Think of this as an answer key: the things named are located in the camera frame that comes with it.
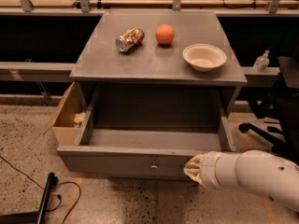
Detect black floor cable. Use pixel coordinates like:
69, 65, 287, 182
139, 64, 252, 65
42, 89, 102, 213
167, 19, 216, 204
0, 154, 82, 224

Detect black office chair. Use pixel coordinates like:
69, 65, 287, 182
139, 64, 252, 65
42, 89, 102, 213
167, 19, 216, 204
238, 57, 299, 164

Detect white paper bowl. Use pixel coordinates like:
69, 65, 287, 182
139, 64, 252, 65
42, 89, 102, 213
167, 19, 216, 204
182, 44, 227, 72

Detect grey top drawer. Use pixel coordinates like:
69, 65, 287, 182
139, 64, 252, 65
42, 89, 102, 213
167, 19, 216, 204
58, 86, 235, 180

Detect sanitizer bottle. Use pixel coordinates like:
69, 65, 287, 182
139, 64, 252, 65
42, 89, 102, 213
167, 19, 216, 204
253, 50, 269, 73

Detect orange ball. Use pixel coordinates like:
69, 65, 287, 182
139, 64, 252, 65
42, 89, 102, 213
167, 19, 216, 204
155, 24, 175, 45

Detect grey cabinet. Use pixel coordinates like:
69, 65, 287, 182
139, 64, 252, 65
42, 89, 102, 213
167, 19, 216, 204
70, 9, 247, 112

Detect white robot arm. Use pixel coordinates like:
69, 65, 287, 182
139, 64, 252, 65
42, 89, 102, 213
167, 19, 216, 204
183, 150, 299, 211

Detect crushed soda can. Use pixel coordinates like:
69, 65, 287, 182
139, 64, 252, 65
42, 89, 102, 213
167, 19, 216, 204
115, 27, 145, 53

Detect black floor stand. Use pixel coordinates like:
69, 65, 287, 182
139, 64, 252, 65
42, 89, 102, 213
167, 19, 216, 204
0, 173, 58, 224

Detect round drawer knob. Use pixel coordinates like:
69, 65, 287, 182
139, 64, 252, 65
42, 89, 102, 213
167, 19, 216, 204
150, 164, 159, 172

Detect cardboard box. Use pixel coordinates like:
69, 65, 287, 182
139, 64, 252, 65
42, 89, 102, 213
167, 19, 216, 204
44, 83, 83, 146

